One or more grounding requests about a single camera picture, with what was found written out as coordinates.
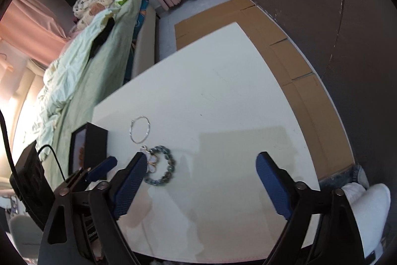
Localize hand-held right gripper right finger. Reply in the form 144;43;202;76
255;151;365;265

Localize person's white shoe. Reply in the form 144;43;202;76
341;183;391;265

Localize thin silver bangle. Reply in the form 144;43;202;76
130;116;151;144

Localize thin black cable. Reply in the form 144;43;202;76
37;145;67;182

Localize person's jeans leg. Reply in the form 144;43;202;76
350;164;369;188

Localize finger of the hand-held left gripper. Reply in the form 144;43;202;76
66;156;119;189

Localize brown cardboard sheet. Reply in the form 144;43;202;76
174;0;356;182

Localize light green quilt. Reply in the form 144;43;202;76
31;9;115;157

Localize bed with green sheet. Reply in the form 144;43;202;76
40;0;160;191

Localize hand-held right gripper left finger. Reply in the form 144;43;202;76
37;151;148;265

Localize black jewelry box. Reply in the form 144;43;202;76
69;123;108;175

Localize bear printed blanket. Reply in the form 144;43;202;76
73;0;140;33

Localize bead bracelet with butterfly charm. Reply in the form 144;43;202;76
139;145;177;186

